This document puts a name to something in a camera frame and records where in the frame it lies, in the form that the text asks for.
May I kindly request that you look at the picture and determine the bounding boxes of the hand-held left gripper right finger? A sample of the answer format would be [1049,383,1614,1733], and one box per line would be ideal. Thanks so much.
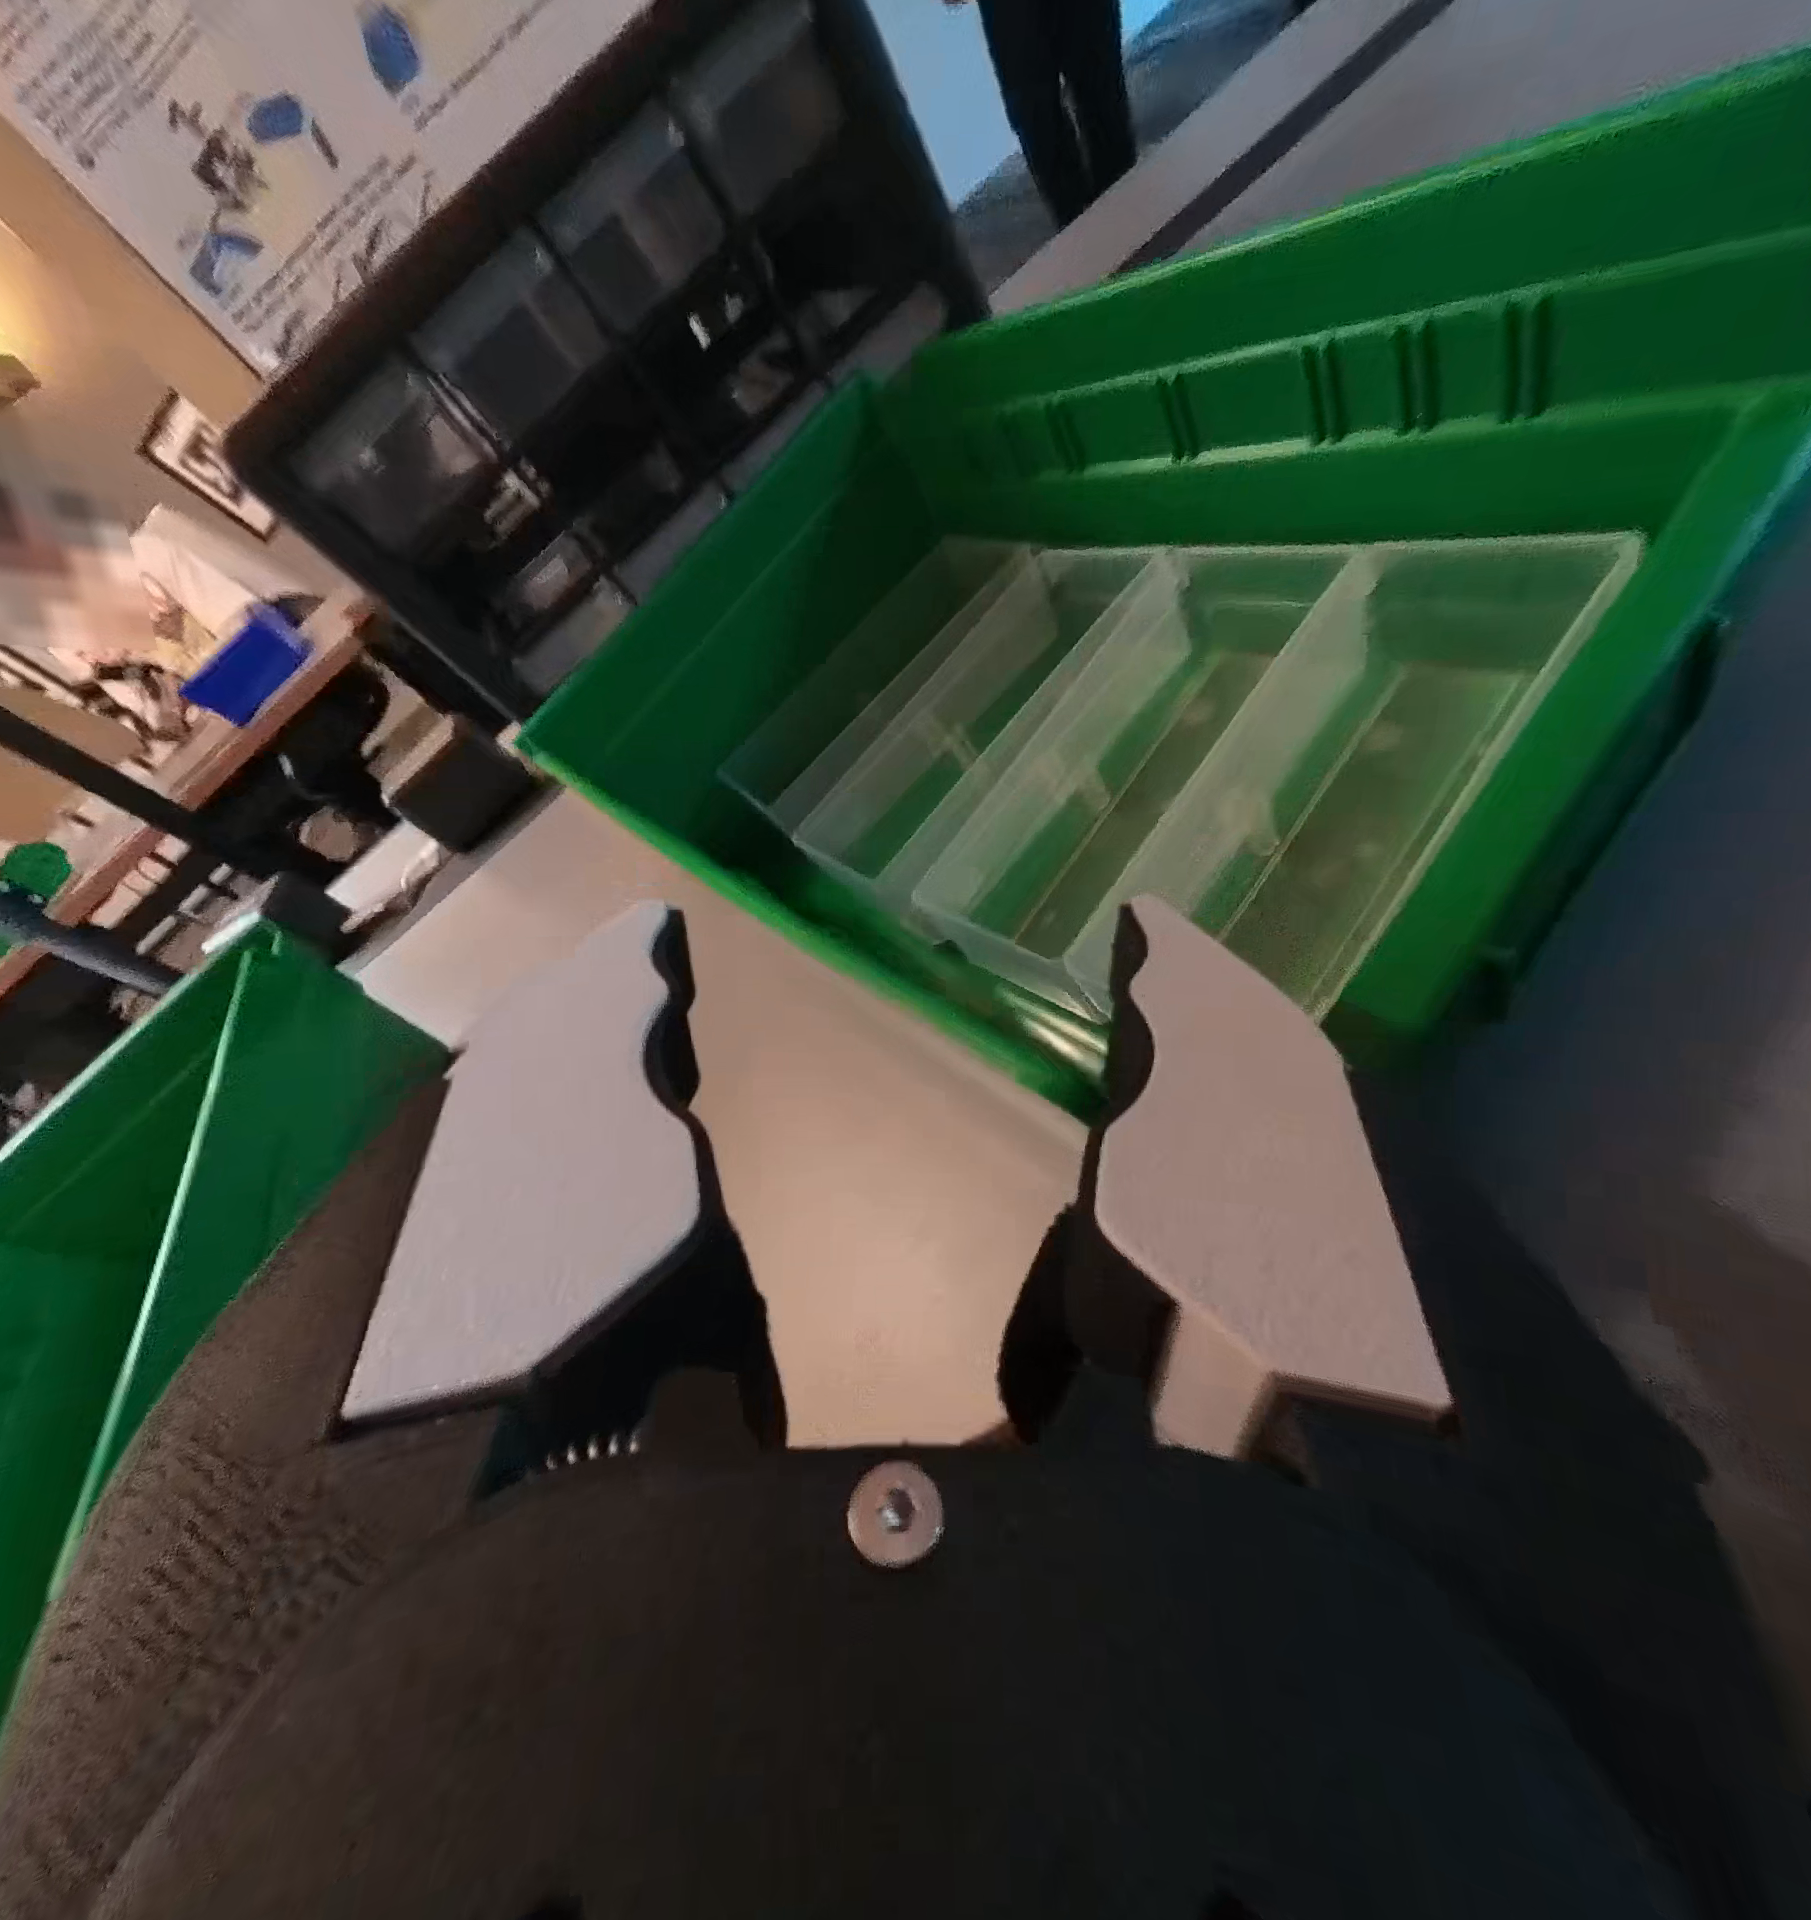
[1000,895,1457,1456]

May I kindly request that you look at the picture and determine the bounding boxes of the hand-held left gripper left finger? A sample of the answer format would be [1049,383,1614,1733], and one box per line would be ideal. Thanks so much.
[339,901,792,1450]

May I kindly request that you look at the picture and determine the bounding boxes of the clear plastic cabinet drawer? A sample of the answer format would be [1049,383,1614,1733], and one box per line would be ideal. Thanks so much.
[1067,529,1652,1029]
[797,548,1195,911]
[911,545,1374,1023]
[719,536,1059,880]

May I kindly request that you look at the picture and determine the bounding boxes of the green plastic bin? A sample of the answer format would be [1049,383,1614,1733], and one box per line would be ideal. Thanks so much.
[0,922,448,1801]
[516,46,1811,1128]

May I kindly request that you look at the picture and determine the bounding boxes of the black drawer cabinet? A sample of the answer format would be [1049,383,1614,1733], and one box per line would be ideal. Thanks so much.
[221,0,998,723]

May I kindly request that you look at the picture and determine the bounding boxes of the rows of clear drawers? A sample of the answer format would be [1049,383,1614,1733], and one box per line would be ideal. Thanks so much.
[282,24,944,663]

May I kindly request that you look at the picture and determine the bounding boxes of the black box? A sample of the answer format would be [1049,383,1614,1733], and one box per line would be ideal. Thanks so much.
[386,712,539,850]

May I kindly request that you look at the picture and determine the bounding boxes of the blue plastic bin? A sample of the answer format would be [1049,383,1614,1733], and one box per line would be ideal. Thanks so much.
[179,598,317,718]

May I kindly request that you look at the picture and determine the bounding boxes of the printed fiducial marker sign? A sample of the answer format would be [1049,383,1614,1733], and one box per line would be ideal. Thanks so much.
[140,387,281,543]

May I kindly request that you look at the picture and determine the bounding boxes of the white instruction poster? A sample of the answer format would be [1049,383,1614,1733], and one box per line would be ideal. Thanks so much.
[0,0,652,378]

